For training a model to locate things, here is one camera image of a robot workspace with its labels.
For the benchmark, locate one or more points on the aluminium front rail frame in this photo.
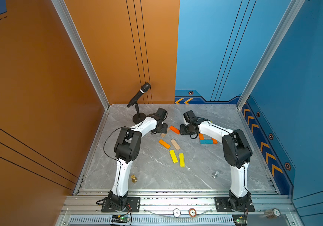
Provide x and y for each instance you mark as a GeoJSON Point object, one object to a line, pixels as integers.
{"type": "Point", "coordinates": [177, 208]}

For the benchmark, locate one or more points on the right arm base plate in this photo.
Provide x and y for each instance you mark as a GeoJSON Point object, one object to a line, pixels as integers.
{"type": "Point", "coordinates": [233, 204]}

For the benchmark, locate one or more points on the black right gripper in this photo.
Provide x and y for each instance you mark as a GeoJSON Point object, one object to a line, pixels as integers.
{"type": "Point", "coordinates": [181, 130]}

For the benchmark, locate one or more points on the left green circuit board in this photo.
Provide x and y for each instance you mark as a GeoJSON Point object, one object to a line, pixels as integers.
{"type": "Point", "coordinates": [120, 219]}

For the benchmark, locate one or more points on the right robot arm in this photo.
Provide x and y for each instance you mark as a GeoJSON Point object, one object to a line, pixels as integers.
{"type": "Point", "coordinates": [237, 153]}

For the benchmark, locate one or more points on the silver chess piece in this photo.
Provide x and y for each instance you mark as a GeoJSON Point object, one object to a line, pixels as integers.
{"type": "Point", "coordinates": [215, 174]}

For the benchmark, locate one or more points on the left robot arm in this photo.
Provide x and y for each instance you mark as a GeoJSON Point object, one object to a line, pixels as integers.
{"type": "Point", "coordinates": [126, 150]}

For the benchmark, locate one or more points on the aluminium corner post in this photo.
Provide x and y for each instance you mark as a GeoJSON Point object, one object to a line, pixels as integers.
{"type": "Point", "coordinates": [286, 21]}
{"type": "Point", "coordinates": [68, 23]}

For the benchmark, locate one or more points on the brass chess piece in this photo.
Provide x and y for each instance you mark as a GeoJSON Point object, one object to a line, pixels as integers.
{"type": "Point", "coordinates": [134, 178]}

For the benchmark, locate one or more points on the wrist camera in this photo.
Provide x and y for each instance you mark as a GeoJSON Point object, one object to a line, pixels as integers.
{"type": "Point", "coordinates": [189, 117]}
{"type": "Point", "coordinates": [161, 113]}

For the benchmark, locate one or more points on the beige wooden block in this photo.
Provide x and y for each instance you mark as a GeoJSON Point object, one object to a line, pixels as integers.
{"type": "Point", "coordinates": [175, 144]}
{"type": "Point", "coordinates": [164, 134]}

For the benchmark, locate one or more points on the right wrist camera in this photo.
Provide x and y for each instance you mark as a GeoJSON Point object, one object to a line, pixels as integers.
{"type": "Point", "coordinates": [189, 117]}

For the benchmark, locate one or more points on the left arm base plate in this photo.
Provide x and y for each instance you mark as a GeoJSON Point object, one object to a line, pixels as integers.
{"type": "Point", "coordinates": [131, 203]}

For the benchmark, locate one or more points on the aluminium corner post left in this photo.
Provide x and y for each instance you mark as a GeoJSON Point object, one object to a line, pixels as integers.
{"type": "Point", "coordinates": [68, 23]}

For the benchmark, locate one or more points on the right green circuit board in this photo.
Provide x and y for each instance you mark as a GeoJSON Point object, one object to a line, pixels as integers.
{"type": "Point", "coordinates": [240, 220]}

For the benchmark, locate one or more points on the orange block bottom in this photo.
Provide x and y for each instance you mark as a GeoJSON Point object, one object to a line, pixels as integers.
{"type": "Point", "coordinates": [214, 140]}

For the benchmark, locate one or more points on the aluminium corner post right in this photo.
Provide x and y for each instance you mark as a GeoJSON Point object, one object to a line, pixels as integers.
{"type": "Point", "coordinates": [286, 21]}

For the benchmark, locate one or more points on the green circuit board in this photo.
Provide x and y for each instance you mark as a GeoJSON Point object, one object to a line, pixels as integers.
{"type": "Point", "coordinates": [240, 220]}
{"type": "Point", "coordinates": [120, 219]}

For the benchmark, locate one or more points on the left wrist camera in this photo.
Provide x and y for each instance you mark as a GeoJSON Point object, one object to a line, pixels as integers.
{"type": "Point", "coordinates": [161, 113]}

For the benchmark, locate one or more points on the long orange block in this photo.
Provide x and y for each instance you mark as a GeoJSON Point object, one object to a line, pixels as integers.
{"type": "Point", "coordinates": [174, 129]}

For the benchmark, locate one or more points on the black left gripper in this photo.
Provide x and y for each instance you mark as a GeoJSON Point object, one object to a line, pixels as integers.
{"type": "Point", "coordinates": [165, 127]}

